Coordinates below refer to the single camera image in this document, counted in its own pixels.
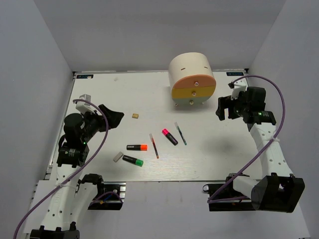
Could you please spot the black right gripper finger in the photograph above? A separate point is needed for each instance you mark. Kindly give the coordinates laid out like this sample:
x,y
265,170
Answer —
x,y
229,106
220,112

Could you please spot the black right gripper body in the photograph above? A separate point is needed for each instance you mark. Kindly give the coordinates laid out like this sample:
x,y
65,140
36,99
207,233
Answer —
x,y
240,105

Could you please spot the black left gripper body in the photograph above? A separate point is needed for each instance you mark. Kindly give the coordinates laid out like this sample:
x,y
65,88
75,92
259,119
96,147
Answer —
x,y
94,123

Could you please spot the orange cap black highlighter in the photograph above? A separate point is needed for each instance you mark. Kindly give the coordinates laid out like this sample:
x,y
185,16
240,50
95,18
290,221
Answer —
x,y
137,147

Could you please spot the cream round drawer cabinet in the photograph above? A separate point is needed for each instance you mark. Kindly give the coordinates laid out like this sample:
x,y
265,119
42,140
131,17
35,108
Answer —
x,y
191,79

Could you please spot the grey white eraser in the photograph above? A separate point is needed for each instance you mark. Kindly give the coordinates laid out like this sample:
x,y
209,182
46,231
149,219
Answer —
x,y
118,157

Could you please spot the green cap black highlighter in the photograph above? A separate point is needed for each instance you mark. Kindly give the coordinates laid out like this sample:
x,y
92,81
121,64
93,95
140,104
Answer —
x,y
133,160

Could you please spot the pink cap black highlighter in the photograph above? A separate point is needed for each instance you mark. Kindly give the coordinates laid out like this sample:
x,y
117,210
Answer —
x,y
169,136

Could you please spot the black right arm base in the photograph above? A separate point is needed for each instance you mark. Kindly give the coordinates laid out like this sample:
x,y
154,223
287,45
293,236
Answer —
x,y
227,206

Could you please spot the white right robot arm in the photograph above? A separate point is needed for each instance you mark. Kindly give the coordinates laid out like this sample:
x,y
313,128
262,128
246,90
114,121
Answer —
x,y
279,190

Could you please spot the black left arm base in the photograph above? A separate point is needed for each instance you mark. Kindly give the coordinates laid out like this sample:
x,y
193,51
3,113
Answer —
x,y
110,197

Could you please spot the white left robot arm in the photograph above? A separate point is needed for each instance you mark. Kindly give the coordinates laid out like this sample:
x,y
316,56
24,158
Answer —
x,y
73,194

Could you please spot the red ink pen refill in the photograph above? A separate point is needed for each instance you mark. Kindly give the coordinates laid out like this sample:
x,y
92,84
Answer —
x,y
154,145

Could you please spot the green ink pen refill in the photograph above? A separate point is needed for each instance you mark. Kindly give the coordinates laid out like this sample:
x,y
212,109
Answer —
x,y
180,133

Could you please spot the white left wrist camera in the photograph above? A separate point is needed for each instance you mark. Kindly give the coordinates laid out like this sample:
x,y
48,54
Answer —
x,y
84,107

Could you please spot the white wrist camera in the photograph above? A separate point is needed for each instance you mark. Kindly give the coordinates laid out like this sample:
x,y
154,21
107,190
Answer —
x,y
84,107
237,87

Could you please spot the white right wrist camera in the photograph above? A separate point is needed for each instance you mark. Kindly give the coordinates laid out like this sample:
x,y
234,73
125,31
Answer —
x,y
237,87

